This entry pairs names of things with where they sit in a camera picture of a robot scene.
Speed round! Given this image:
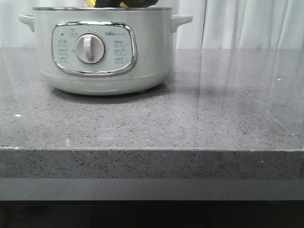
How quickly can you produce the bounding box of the white curtain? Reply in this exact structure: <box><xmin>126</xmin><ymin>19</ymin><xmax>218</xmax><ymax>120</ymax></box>
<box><xmin>0</xmin><ymin>0</ymin><xmax>304</xmax><ymax>49</ymax></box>

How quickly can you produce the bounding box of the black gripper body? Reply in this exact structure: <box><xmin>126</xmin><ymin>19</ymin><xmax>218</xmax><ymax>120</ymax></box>
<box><xmin>94</xmin><ymin>0</ymin><xmax>158</xmax><ymax>8</ymax></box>

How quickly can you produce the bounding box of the pale green electric cooking pot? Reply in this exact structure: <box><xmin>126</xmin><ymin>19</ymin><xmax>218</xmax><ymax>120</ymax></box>
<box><xmin>19</xmin><ymin>7</ymin><xmax>193</xmax><ymax>95</ymax></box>

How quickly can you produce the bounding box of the yellow corn cob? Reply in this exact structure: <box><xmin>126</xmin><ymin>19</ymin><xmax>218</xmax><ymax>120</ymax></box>
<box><xmin>85</xmin><ymin>0</ymin><xmax>129</xmax><ymax>8</ymax></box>

